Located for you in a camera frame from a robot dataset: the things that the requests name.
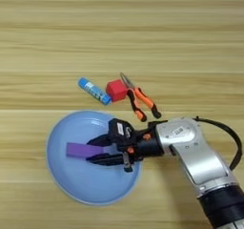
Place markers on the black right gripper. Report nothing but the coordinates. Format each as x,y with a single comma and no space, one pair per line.
146,145

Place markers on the purple rectangular block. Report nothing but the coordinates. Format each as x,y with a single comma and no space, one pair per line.
79,150

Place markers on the blue glue stick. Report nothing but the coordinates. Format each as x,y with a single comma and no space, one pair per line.
93,90

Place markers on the red cube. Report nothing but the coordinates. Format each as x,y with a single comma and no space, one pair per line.
117,90

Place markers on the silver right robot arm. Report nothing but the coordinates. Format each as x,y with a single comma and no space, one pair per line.
197,150

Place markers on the black box with white label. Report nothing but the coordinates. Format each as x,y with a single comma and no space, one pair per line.
127,135

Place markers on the light blue round plate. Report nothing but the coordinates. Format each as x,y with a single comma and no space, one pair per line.
89,185

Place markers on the orange and black pliers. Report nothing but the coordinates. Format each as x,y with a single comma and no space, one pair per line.
139,99

